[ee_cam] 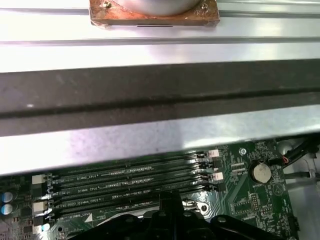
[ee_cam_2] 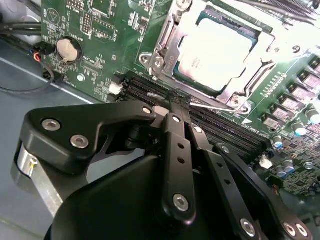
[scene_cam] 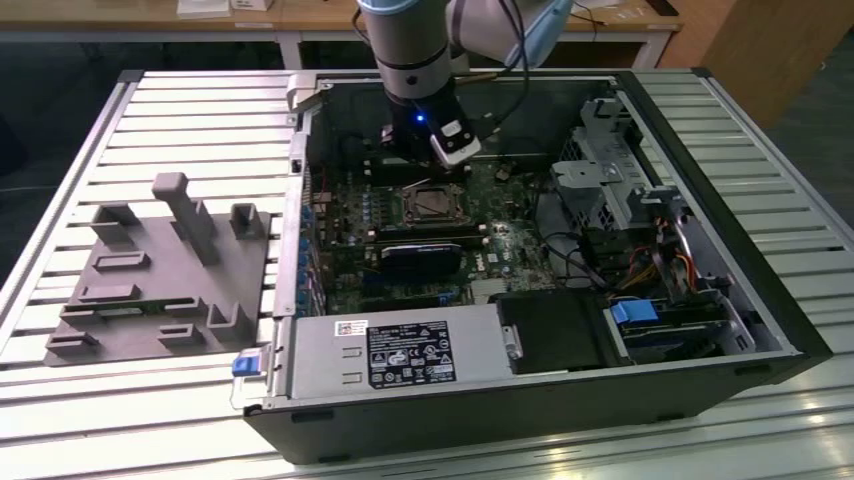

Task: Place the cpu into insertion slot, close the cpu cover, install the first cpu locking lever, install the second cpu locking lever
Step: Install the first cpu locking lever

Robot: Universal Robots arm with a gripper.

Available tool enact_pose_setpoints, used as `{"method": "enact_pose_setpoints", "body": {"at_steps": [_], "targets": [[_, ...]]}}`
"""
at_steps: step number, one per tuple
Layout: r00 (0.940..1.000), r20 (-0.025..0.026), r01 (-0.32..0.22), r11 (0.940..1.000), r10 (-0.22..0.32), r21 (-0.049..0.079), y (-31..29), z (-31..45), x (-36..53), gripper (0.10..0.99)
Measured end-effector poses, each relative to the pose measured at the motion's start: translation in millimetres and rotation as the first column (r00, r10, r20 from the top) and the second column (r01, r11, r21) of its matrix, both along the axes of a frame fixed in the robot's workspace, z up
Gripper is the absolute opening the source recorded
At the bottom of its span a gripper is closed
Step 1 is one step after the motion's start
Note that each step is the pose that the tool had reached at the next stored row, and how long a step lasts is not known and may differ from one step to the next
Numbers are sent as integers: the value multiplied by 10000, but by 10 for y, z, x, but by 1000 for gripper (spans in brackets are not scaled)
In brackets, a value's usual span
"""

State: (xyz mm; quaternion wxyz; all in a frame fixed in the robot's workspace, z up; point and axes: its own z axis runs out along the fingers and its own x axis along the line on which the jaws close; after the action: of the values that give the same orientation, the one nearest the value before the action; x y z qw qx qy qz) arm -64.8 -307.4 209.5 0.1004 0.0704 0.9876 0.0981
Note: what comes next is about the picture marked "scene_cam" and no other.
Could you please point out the silver topped CPU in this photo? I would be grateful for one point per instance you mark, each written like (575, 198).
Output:
(434, 204)

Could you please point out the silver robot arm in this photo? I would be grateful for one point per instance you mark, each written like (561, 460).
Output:
(410, 60)

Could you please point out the CPU socket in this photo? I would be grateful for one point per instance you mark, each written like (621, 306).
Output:
(402, 223)

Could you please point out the black disk bay cover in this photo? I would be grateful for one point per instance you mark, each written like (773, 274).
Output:
(555, 335)

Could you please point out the silver metal drive cage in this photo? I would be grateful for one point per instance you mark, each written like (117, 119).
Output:
(588, 175)

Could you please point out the green motherboard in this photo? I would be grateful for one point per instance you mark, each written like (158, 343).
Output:
(514, 240)

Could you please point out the black graphics card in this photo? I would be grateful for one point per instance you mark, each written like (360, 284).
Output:
(421, 262)

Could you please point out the white box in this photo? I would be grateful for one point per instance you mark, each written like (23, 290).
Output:
(250, 5)
(204, 7)

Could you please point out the silver chipset heat sink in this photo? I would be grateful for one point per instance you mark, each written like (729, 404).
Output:
(489, 290)

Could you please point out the wooden desk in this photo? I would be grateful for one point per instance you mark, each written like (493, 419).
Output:
(134, 22)

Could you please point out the grey parts rack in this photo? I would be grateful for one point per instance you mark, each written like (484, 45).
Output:
(168, 280)

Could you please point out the hard disk in blue carrier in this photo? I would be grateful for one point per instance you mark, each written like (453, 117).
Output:
(635, 311)

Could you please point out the silver power supply unit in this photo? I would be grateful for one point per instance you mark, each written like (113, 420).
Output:
(321, 360)

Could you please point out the wooden cabinet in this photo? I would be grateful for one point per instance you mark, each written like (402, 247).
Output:
(768, 50)

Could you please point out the green RAM stick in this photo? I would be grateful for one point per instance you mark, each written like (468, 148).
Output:
(154, 308)

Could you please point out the blue plastic latch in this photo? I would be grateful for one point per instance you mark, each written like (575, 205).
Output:
(246, 364)

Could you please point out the black PC case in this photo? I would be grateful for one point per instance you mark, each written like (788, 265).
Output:
(468, 425)

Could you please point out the small dark wrist camera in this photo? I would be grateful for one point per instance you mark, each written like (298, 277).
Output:
(389, 137)

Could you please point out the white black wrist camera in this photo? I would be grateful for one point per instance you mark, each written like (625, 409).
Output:
(457, 145)

